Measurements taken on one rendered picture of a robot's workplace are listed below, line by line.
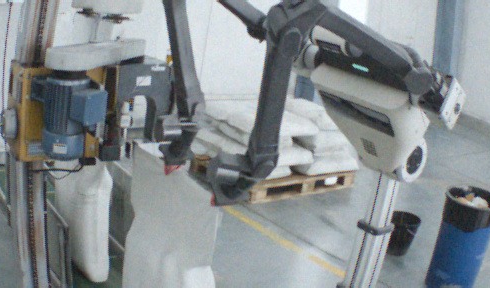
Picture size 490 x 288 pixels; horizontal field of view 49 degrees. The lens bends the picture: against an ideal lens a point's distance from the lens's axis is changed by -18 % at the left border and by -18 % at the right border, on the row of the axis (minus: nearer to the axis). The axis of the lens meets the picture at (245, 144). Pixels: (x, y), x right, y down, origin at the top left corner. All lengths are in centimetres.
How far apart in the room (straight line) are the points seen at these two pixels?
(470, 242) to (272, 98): 247
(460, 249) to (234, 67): 451
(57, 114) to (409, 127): 101
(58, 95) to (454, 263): 269
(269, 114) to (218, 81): 590
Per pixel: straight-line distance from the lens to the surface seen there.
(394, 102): 168
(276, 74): 134
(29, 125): 195
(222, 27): 718
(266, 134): 145
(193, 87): 175
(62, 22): 482
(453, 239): 367
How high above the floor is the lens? 166
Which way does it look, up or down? 15 degrees down
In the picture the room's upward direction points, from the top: 8 degrees clockwise
